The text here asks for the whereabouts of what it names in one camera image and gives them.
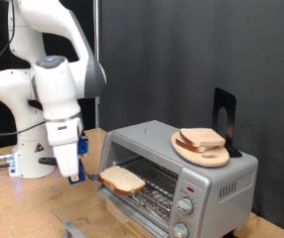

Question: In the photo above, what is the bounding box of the silver oven knob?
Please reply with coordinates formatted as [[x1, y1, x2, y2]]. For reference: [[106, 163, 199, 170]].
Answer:
[[176, 197, 195, 216], [171, 222, 190, 238]]

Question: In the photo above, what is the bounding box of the vertical metal pole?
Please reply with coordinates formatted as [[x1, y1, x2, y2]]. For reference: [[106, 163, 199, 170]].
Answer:
[[92, 0, 101, 129]]

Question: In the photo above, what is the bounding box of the glass oven door with handle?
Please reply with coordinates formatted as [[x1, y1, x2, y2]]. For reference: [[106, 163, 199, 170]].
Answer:
[[51, 191, 170, 238]]

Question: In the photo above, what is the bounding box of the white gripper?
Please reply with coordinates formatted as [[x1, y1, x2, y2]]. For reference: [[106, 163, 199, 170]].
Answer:
[[45, 116, 84, 183]]

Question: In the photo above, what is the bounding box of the white bread slice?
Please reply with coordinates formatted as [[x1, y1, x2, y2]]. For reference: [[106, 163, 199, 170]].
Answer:
[[98, 165, 147, 196]]

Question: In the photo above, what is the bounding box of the round wooden cutting board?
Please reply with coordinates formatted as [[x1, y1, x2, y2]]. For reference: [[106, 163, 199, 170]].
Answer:
[[170, 131, 231, 169]]

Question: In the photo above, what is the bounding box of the wire oven rack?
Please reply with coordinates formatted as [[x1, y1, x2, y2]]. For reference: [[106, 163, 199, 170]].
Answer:
[[113, 157, 180, 222]]

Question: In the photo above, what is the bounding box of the black metal bookend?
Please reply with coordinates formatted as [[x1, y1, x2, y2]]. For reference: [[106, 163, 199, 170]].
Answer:
[[211, 86, 243, 159]]

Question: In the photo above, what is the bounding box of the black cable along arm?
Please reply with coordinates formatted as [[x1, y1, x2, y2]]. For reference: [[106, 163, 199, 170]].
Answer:
[[0, 0, 47, 137]]

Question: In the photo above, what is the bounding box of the wooden box under oven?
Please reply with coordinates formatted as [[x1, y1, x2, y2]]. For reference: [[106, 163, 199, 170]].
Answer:
[[105, 199, 151, 238]]

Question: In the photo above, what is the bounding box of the metal spatula with blue block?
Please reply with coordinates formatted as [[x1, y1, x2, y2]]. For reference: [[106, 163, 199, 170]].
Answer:
[[38, 157, 104, 185]]

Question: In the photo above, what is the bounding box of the silver toaster oven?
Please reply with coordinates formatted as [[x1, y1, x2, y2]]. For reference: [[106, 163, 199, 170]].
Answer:
[[96, 119, 259, 238]]

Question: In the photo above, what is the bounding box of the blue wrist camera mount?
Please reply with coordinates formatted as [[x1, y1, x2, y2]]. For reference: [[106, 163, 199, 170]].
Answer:
[[76, 133, 90, 157]]

